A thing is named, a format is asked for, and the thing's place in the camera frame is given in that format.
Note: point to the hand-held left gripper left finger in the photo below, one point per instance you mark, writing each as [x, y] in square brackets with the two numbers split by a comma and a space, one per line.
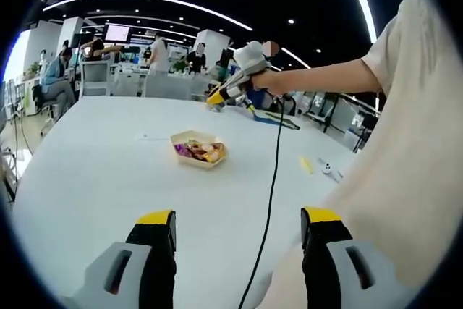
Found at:
[155, 258]

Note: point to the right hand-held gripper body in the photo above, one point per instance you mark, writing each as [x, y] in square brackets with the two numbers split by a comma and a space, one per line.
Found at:
[251, 59]

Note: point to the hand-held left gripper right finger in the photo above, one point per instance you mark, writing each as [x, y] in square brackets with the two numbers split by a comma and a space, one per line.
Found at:
[322, 251]

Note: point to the red long snack packet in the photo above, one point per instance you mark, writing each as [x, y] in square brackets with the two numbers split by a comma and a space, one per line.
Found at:
[195, 153]

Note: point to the purple snack packet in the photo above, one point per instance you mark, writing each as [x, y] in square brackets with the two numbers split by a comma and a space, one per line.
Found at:
[182, 150]

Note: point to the cream hexagonal container tray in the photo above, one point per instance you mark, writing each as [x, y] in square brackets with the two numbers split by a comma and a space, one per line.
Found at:
[195, 164]

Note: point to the person's right hand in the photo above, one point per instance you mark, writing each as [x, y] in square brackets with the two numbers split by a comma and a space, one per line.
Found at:
[269, 83]

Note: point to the crumpled grey plastic bag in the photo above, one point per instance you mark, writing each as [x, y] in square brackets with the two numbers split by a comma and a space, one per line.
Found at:
[217, 108]

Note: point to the green potted plant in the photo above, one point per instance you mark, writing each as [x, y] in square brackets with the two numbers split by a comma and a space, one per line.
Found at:
[32, 70]
[179, 66]

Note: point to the blue cloth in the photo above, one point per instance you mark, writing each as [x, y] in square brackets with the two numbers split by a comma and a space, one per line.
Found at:
[275, 120]

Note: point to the white mesh office chair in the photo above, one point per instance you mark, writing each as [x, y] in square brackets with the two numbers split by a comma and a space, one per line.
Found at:
[96, 79]
[166, 86]

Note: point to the small white device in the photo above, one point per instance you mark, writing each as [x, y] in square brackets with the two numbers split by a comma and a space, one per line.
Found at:
[327, 168]

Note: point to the yellow flat strip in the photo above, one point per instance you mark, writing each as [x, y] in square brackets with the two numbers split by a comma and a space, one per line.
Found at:
[306, 165]

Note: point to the person's beige shirt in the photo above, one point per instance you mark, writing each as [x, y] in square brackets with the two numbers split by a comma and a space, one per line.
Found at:
[416, 135]

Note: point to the wall display screen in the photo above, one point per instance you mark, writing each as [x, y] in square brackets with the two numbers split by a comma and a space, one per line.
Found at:
[117, 33]

